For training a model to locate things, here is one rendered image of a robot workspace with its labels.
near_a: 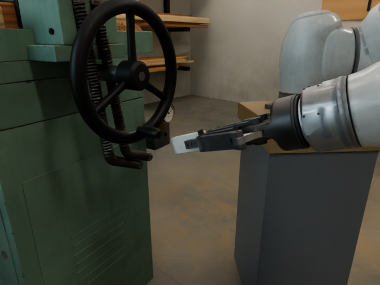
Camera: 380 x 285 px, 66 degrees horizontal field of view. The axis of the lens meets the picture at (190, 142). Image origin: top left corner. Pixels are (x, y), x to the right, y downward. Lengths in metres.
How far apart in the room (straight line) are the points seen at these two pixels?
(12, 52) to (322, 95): 0.56
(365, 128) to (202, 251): 1.09
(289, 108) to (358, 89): 0.08
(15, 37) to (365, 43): 0.80
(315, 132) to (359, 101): 0.06
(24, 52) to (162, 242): 1.01
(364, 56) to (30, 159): 0.84
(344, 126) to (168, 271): 1.03
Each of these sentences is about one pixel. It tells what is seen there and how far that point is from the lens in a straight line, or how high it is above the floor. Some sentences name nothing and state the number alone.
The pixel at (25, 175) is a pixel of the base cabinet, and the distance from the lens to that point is 0.73.
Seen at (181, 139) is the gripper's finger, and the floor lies 0.71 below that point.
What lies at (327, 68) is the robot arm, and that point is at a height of 0.81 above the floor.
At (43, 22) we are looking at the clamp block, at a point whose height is 0.91.
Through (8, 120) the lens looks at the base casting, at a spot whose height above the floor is 0.73.
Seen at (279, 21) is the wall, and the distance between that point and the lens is 3.96.
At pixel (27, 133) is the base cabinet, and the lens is 0.71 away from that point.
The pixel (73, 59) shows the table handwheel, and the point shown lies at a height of 0.85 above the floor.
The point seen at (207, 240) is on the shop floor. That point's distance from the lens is 1.43.
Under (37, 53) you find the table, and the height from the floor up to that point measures 0.85.
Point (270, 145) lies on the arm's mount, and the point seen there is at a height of 0.62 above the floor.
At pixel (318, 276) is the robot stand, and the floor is 0.17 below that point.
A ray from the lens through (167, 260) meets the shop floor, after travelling 1.33.
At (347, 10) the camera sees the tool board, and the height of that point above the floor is 1.14.
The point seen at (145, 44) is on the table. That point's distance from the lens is 0.92.
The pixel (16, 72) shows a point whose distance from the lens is 0.69.
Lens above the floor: 0.89
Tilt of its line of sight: 20 degrees down
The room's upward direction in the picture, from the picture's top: straight up
